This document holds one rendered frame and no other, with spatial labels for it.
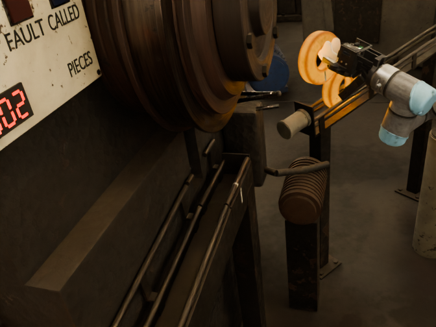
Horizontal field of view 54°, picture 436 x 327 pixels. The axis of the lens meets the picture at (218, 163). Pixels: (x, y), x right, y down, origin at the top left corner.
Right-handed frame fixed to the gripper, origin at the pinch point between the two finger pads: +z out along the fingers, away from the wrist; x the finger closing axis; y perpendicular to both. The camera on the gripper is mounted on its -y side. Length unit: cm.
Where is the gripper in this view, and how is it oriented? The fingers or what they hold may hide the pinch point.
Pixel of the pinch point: (319, 51)
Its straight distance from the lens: 134.3
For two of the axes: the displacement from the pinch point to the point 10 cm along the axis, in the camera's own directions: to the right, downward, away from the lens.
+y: 0.4, -7.2, -6.9
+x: -7.8, 4.1, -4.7
